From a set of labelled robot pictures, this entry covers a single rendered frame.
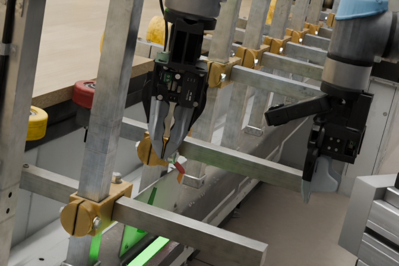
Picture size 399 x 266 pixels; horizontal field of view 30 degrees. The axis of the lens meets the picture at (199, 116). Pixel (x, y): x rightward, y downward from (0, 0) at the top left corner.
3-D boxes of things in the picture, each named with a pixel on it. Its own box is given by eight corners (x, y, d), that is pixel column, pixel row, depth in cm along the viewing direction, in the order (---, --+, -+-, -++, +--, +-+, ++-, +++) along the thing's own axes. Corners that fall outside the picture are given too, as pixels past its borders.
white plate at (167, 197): (179, 208, 143) (189, 160, 140) (120, 258, 119) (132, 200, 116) (176, 207, 143) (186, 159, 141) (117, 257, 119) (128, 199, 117)
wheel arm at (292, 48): (370, 73, 196) (373, 60, 195) (369, 76, 193) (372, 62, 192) (195, 28, 210) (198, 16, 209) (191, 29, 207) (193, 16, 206)
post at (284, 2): (256, 157, 207) (295, -14, 194) (252, 160, 204) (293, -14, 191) (244, 153, 208) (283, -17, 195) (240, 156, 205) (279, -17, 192)
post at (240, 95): (231, 173, 183) (275, -20, 171) (227, 177, 180) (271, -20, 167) (218, 169, 184) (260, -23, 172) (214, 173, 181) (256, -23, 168)
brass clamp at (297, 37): (307, 45, 229) (311, 29, 227) (298, 50, 216) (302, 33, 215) (288, 40, 230) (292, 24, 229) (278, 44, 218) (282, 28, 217)
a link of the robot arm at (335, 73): (322, 57, 119) (331, 52, 126) (316, 85, 120) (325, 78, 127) (369, 69, 116) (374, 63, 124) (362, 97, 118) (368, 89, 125)
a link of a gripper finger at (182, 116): (160, 169, 102) (173, 105, 100) (162, 155, 108) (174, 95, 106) (182, 173, 102) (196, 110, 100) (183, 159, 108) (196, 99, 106)
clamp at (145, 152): (187, 151, 139) (193, 126, 138) (160, 170, 127) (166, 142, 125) (160, 143, 141) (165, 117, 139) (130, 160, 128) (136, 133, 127)
